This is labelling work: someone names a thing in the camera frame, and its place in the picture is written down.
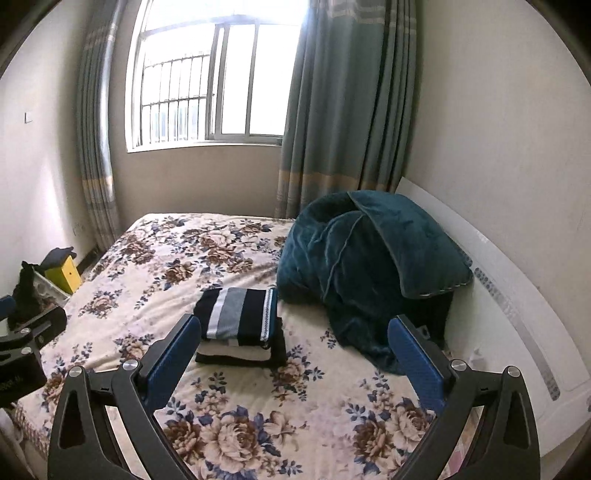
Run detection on navy striped knit sweater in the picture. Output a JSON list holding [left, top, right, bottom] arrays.
[[193, 287, 277, 347]]

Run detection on black clothes pile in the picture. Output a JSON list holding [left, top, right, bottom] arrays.
[[8, 261, 42, 330]]

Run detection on yellow box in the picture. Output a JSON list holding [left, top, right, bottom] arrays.
[[45, 255, 82, 295]]

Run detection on dark cloth on box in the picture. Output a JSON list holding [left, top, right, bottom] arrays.
[[39, 247, 77, 271]]

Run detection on white bed headboard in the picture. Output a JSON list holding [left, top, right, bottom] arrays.
[[398, 179, 590, 455]]

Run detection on cream folded garment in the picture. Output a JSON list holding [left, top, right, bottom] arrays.
[[197, 340, 271, 362]]

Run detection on floral bed blanket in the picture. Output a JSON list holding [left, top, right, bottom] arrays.
[[11, 212, 472, 479]]

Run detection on dark teal plush blanket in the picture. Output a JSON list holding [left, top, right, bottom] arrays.
[[276, 190, 473, 375]]

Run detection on left grey-green curtain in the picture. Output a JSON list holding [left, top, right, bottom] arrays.
[[76, 1, 126, 251]]

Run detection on grey-green curtain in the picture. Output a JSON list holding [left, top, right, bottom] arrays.
[[76, 1, 126, 251], [276, 0, 418, 218]]

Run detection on window with metal bars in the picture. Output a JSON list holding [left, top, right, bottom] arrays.
[[125, 1, 308, 152]]

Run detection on right grey-green curtain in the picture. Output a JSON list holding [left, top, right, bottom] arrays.
[[276, 0, 418, 218]]

